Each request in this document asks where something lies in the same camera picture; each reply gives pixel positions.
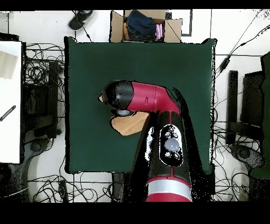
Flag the tan terry towel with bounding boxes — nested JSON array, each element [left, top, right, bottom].
[[98, 94, 150, 136]]

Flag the dark green table cloth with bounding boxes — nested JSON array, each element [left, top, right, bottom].
[[64, 36, 217, 175]]

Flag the tan garment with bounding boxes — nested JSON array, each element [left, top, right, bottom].
[[122, 22, 130, 40]]

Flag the pink garment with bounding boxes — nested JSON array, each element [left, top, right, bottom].
[[155, 23, 164, 41]]

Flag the brown cardboard box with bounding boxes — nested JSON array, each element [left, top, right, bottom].
[[109, 9, 183, 43]]

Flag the dark blue jeans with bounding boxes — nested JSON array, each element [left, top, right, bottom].
[[126, 9, 157, 41]]

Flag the grey chair base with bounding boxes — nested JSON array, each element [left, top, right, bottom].
[[23, 138, 51, 162]]

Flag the person's foot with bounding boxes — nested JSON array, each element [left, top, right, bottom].
[[68, 10, 94, 31]]

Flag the white desk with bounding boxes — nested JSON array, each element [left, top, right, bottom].
[[0, 41, 22, 164]]

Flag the black striped tool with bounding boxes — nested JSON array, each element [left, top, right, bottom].
[[0, 105, 17, 122]]

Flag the dark green fabric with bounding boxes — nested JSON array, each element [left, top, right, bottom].
[[250, 51, 270, 179]]

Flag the beige paper sheet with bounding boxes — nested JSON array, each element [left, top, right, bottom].
[[0, 50, 18, 80]]

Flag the thin black cable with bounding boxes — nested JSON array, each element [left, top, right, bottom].
[[71, 10, 93, 43]]

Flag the black chair frame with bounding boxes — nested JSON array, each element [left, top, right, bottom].
[[225, 70, 264, 145]]

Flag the black cable with adapter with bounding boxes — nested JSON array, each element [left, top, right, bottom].
[[215, 9, 270, 79]]

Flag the black cable tangle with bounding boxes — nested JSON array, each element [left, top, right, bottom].
[[24, 43, 65, 102]]

